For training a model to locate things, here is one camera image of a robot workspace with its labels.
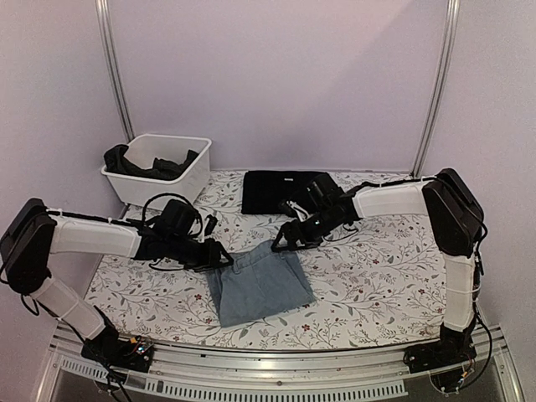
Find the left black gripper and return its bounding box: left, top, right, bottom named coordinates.
left=166, top=234, right=234, bottom=273

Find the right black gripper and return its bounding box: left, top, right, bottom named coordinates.
left=271, top=205, right=343, bottom=251

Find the blue denim garment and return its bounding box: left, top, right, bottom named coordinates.
left=206, top=241, right=316, bottom=327

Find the black t-shirt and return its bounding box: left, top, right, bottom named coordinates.
left=241, top=170, right=327, bottom=214

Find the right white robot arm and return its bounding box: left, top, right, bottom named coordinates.
left=271, top=168, right=487, bottom=332

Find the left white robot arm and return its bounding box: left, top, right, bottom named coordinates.
left=1, top=198, right=234, bottom=363

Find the white plastic laundry bin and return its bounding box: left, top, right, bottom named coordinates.
left=100, top=134, right=212, bottom=206

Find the floral patterned table mat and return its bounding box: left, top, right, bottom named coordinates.
left=81, top=169, right=477, bottom=351

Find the dark garment in bin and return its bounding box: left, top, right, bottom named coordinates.
left=103, top=144, right=200, bottom=182

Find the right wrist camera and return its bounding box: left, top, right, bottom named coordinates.
left=306, top=173, right=343, bottom=210

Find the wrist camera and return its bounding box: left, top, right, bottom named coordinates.
left=306, top=173, right=343, bottom=210
left=159, top=199, right=196, bottom=237

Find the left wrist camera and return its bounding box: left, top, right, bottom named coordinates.
left=159, top=199, right=196, bottom=237

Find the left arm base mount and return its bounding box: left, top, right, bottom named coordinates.
left=81, top=323, right=154, bottom=373

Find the front aluminium rail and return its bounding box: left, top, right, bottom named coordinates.
left=35, top=325, right=529, bottom=401

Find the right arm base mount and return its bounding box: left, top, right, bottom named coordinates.
left=403, top=319, right=477, bottom=374

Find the right aluminium frame post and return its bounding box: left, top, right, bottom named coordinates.
left=410, top=0, right=461, bottom=178

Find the aluminium frame post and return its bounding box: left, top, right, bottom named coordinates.
left=95, top=0, right=135, bottom=142
left=410, top=0, right=461, bottom=178

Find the left aluminium frame post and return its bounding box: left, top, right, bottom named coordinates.
left=95, top=0, right=135, bottom=142

